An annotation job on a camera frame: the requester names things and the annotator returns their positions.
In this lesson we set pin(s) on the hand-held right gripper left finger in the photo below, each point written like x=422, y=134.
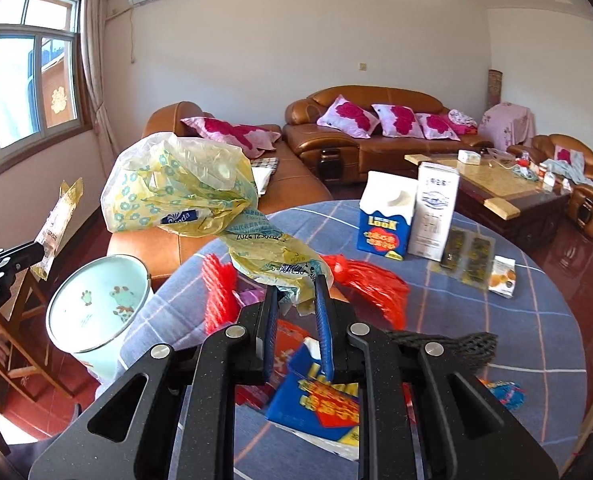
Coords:
x=271, y=320

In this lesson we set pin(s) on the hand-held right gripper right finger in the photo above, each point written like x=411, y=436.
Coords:
x=324, y=330

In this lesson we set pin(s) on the clear yellow snack wrapper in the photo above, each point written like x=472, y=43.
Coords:
x=56, y=220

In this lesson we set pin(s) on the red foam fruit net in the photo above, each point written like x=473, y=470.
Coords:
x=219, y=295

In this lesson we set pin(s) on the pale green trash bin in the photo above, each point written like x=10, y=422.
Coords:
x=96, y=300

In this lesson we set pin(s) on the black foam fruit net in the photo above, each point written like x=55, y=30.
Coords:
x=456, y=345

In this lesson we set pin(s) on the yellow floral plastic bag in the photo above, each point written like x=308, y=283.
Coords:
x=176, y=185

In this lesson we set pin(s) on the purple wrapper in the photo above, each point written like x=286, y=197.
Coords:
x=249, y=299

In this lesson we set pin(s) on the wooden chair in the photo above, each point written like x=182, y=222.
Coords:
x=26, y=350

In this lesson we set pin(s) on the red plastic bag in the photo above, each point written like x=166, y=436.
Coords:
x=371, y=285

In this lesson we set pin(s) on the flattened blue carton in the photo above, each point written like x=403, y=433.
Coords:
x=316, y=400

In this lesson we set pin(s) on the blue standing carton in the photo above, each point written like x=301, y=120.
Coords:
x=384, y=230

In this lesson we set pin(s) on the white folded cloth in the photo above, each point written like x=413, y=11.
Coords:
x=264, y=180

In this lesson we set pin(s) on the brown leather chaise sofa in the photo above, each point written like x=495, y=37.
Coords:
x=296, y=170

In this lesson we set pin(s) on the blue plaid tablecloth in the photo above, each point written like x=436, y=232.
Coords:
x=476, y=320

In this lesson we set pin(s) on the checkered folded cloth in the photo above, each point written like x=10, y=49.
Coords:
x=265, y=164

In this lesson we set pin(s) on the paper window decal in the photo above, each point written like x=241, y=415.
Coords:
x=59, y=101

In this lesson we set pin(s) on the black yellow blister pack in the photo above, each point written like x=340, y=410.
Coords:
x=469, y=257

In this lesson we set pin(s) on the white milk carton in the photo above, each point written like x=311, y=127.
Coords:
x=434, y=210

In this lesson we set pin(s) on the white framed window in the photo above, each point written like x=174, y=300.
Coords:
x=36, y=80

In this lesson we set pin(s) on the small white snack packet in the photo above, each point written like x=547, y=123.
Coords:
x=501, y=277

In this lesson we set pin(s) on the large pink floral pillow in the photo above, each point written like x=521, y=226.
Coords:
x=226, y=132

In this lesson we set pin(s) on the brown leather three-seat sofa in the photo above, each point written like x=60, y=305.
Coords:
x=401, y=152

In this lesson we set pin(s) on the colourful printed wrapper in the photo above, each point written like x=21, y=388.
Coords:
x=506, y=395

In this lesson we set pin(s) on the cream curtain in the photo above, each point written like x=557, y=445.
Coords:
x=96, y=60

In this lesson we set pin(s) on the white tissue box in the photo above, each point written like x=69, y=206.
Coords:
x=469, y=157

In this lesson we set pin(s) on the dark wooden coffee table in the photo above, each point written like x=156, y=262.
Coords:
x=501, y=180

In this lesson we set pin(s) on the clear glass tray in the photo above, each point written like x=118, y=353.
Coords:
x=498, y=156

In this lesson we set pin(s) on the white air conditioner pipe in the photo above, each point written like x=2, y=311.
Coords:
x=131, y=30

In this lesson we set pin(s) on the small pink patterned cushion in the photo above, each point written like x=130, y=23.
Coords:
x=461, y=119

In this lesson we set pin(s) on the pink floral cloth cover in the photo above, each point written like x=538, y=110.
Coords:
x=506, y=125

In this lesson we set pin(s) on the brown leather armchair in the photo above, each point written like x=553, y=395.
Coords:
x=586, y=205

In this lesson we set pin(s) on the pale blue crumpled cloth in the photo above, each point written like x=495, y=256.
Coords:
x=571, y=172

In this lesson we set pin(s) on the tall patterned rolled mat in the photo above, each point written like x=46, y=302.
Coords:
x=494, y=87

